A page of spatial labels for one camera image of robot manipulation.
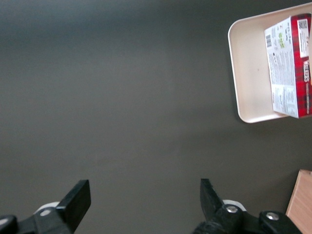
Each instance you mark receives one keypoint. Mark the red cookie box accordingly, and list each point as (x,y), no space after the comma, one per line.
(285,73)

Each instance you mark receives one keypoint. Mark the cream plastic tray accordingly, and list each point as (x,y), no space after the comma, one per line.
(248,73)

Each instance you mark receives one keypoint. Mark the wooden two-drawer cabinet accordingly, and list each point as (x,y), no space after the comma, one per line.
(301,204)

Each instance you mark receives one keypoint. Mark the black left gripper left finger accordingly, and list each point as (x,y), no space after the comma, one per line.
(73,207)

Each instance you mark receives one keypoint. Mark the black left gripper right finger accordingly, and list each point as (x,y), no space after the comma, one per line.
(214,214)

